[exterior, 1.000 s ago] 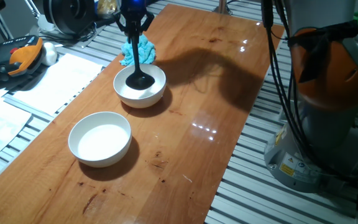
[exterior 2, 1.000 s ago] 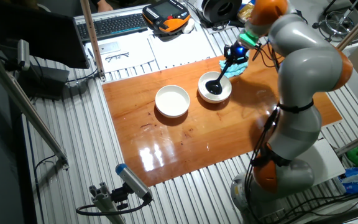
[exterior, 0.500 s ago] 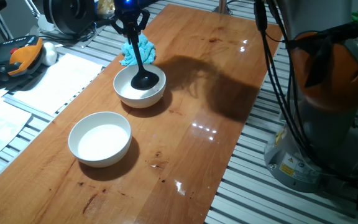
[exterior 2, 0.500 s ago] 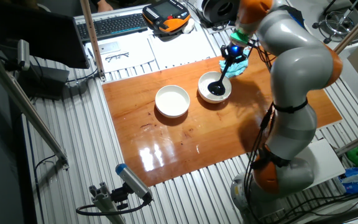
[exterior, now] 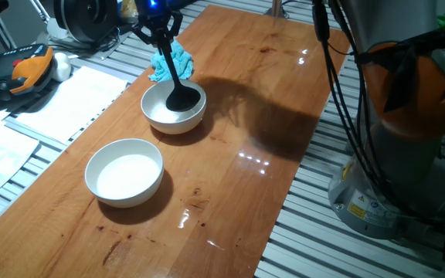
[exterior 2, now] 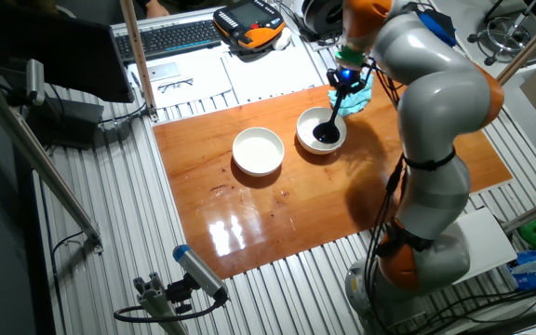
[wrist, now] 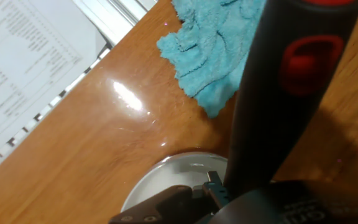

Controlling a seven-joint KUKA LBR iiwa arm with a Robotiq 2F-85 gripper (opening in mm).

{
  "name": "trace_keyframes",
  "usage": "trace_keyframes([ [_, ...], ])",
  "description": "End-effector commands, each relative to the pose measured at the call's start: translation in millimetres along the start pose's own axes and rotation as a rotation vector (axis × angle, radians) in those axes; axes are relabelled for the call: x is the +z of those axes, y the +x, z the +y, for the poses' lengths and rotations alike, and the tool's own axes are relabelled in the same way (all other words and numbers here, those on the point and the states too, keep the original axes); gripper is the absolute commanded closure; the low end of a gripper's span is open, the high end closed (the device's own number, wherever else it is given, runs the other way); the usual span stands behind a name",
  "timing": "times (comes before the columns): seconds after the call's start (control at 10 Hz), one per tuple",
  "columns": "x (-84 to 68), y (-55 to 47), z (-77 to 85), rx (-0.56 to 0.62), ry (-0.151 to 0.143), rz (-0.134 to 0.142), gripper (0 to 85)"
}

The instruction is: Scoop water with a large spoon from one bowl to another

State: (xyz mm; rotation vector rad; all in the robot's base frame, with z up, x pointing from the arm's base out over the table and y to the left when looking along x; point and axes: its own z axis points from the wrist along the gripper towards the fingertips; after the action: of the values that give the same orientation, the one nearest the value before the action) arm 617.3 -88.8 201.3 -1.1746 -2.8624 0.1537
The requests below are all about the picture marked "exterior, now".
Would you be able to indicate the yellow snack packet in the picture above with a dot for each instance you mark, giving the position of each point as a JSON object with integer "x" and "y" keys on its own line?
{"x": 128, "y": 9}

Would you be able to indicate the white computer mouse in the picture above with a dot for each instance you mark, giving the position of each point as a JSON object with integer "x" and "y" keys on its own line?
{"x": 62, "y": 67}

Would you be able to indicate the teal terry cloth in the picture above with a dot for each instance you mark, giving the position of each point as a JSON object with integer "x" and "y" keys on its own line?
{"x": 182, "y": 63}

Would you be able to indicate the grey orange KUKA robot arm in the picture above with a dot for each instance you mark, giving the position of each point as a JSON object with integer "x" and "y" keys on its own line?
{"x": 419, "y": 89}

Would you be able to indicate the black ladle with red accents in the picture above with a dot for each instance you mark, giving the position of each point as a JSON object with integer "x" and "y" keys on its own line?
{"x": 182, "y": 98}

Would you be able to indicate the aluminium frame post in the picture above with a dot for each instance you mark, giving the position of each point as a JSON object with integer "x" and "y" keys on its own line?
{"x": 276, "y": 7}

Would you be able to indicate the glossy wooden board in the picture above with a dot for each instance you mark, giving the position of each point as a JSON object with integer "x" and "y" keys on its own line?
{"x": 245, "y": 116}

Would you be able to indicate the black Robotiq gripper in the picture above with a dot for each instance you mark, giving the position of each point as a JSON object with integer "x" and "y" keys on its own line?
{"x": 153, "y": 13}

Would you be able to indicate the orange black teach pendant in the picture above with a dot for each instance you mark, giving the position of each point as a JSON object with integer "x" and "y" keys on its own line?
{"x": 33, "y": 69}

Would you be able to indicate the white ceramic bowl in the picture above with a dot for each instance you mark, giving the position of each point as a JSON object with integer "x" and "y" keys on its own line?
{"x": 126, "y": 177}
{"x": 157, "y": 116}

